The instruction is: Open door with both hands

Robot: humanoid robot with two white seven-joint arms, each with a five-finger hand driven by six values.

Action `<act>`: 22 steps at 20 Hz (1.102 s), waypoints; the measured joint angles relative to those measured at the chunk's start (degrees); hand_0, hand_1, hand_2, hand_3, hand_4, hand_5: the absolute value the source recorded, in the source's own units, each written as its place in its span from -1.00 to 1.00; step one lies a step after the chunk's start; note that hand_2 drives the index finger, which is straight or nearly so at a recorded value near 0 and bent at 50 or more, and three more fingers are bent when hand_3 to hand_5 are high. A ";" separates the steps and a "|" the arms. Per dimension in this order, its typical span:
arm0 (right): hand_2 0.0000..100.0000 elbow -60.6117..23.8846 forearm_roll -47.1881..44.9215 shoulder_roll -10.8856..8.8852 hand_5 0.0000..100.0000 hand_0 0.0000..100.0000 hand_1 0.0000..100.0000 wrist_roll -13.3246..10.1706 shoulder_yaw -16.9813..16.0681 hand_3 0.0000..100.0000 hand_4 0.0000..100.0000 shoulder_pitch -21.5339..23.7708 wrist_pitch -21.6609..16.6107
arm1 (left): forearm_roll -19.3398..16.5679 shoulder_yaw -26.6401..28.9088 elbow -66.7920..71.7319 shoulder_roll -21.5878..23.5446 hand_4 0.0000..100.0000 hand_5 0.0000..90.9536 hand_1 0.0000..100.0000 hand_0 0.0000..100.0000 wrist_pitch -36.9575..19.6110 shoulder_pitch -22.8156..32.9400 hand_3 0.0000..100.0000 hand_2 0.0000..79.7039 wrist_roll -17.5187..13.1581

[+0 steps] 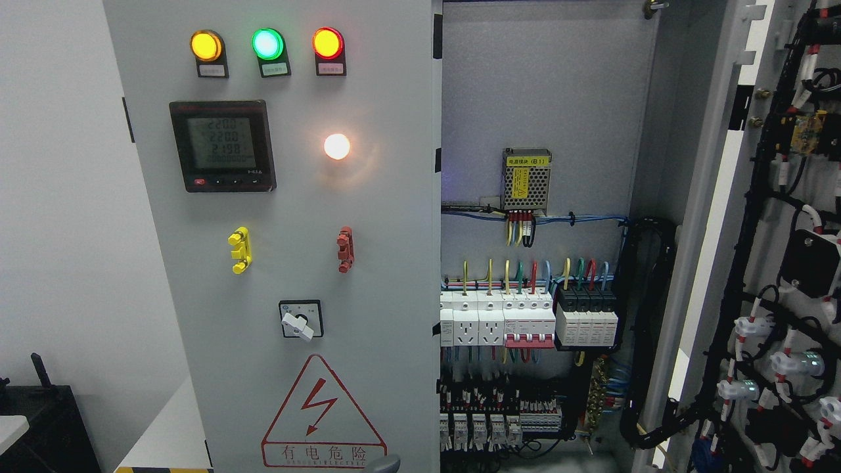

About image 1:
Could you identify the dark grey robotic hand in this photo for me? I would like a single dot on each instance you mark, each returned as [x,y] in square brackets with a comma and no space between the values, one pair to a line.
[385,464]

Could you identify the grey cabinet door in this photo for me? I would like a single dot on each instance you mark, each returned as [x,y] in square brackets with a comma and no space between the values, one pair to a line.
[746,374]
[388,105]

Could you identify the red electrical warning triangle sticker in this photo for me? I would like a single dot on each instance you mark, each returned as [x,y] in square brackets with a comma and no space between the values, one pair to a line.
[320,425]

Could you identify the lower relay terminal row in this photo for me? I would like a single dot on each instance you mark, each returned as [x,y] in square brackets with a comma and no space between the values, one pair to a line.
[490,417]

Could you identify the white socket breaker row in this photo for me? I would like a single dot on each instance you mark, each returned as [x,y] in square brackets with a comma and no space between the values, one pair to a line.
[497,318]

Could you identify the red terminal connector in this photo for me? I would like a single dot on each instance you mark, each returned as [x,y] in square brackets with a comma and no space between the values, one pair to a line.
[345,254]

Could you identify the black white surge protector block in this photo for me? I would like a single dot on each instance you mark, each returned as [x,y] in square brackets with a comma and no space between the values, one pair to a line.
[585,319]

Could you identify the yellow terminal connector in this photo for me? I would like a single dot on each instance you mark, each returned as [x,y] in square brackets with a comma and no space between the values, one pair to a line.
[240,252]

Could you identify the metal mesh power supply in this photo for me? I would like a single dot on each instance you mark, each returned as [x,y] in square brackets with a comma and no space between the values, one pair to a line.
[526,179]

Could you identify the white glowing indicator lamp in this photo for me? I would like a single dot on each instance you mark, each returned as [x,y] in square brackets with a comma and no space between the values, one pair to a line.
[337,146]

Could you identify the black equipment at left floor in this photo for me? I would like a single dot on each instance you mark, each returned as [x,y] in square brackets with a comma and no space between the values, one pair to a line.
[55,438]

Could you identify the black digital power meter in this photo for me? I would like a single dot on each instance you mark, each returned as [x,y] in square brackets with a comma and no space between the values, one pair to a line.
[224,145]

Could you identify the red indicator lamp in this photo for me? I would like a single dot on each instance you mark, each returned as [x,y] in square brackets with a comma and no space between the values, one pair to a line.
[329,52]

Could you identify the grey cabinet body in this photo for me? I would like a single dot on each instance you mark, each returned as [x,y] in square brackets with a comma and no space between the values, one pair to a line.
[634,112]

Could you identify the green indicator lamp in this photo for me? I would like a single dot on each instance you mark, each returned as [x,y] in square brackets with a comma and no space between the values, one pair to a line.
[269,47]

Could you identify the yellow indicator lamp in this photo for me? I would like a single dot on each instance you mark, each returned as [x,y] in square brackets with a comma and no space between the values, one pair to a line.
[210,54]

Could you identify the white rotary selector switch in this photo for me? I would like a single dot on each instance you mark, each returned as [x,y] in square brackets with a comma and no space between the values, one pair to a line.
[301,319]

